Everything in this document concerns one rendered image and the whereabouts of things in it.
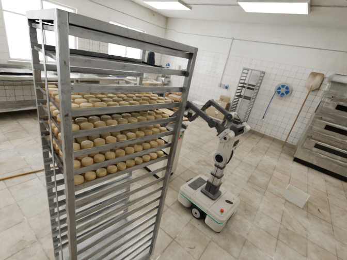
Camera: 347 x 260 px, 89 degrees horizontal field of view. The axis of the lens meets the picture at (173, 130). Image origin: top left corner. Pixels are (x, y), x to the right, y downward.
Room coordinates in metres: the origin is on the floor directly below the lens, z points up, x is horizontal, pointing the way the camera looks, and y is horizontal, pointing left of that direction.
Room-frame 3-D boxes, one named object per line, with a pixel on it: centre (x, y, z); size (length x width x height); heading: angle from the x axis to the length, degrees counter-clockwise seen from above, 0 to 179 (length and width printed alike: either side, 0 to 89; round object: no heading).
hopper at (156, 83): (2.79, 0.60, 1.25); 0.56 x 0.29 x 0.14; 141
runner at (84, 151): (0.81, 0.20, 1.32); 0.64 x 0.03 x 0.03; 139
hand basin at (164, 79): (7.17, 0.73, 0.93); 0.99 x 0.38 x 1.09; 57
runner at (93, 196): (0.81, 0.20, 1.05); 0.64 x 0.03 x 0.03; 139
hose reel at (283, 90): (5.07, -2.70, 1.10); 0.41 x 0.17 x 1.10; 57
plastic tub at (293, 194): (2.37, -2.12, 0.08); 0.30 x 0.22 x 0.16; 47
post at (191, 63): (1.02, -0.02, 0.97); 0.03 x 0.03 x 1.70; 49
